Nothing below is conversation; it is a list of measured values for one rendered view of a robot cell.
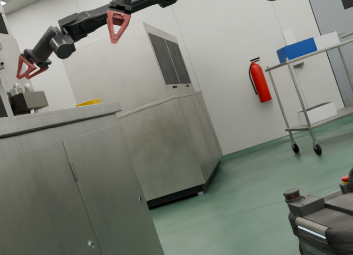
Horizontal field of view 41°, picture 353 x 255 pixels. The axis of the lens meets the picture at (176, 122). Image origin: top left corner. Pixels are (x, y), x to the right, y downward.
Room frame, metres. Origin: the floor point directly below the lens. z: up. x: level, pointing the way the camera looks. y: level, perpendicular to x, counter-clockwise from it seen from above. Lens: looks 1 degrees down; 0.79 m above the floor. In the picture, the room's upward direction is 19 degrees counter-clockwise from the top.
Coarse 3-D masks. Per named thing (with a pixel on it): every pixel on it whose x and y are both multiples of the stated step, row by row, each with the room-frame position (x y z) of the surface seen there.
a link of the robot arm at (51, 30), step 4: (48, 28) 1.55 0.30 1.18; (52, 28) 1.55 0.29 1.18; (56, 28) 1.57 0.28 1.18; (48, 32) 1.55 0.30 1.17; (52, 32) 1.54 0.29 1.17; (56, 32) 1.54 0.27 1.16; (60, 32) 1.55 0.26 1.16; (44, 36) 1.55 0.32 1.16; (48, 36) 1.55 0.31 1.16; (52, 36) 1.54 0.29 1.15; (44, 40) 1.55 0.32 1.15; (48, 40) 1.55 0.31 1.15; (48, 44) 1.55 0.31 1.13
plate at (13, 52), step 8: (0, 40) 2.35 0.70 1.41; (8, 40) 2.43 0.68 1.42; (16, 40) 2.51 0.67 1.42; (8, 48) 2.41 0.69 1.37; (16, 48) 2.48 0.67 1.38; (0, 56) 2.30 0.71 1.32; (8, 56) 2.38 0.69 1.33; (16, 56) 2.46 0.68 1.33; (8, 64) 2.35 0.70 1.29; (16, 64) 2.43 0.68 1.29; (24, 64) 2.51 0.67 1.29; (0, 72) 2.26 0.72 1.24; (8, 72) 2.33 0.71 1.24; (16, 72) 2.40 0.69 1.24; (24, 72) 2.48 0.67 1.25; (8, 80) 2.30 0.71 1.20; (16, 80) 2.37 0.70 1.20; (24, 80) 2.45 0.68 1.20; (8, 88) 2.28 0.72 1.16; (24, 88) 2.42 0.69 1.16
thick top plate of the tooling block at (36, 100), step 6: (12, 96) 1.66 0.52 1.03; (18, 96) 1.66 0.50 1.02; (24, 96) 1.66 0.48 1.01; (30, 96) 1.70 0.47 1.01; (36, 96) 1.74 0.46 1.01; (42, 96) 1.78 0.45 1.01; (18, 102) 1.66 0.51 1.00; (24, 102) 1.66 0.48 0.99; (30, 102) 1.69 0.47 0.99; (36, 102) 1.73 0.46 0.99; (42, 102) 1.77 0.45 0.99; (12, 108) 1.67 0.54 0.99; (18, 108) 1.66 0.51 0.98; (24, 108) 1.66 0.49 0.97; (30, 108) 1.69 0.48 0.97; (36, 108) 1.76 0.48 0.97
